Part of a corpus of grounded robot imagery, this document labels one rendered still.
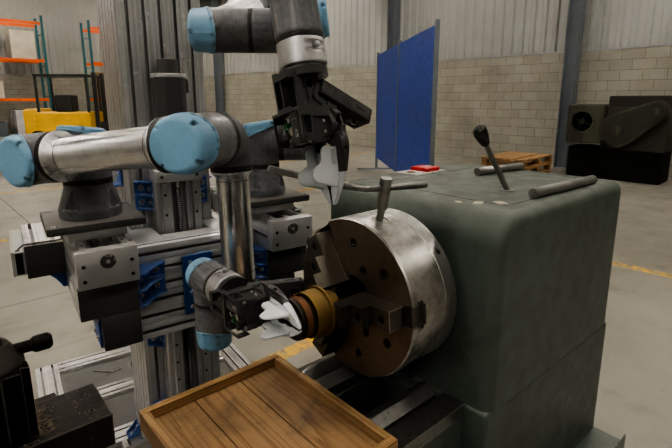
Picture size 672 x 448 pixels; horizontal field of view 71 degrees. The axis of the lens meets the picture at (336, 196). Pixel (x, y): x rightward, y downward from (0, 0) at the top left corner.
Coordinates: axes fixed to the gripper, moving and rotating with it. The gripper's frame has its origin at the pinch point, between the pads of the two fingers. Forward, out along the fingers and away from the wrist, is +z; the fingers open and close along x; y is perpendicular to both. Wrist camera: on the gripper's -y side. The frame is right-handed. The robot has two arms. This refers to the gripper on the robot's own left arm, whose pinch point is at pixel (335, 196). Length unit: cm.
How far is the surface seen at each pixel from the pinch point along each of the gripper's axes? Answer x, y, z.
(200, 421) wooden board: -28.1, 17.0, 36.6
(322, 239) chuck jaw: -15.6, -7.9, 8.1
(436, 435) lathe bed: -3, -17, 48
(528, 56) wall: -446, -998, -225
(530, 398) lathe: 2, -43, 51
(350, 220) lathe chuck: -9.8, -10.8, 5.2
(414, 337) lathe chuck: 1.3, -11.1, 26.4
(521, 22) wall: -450, -1000, -304
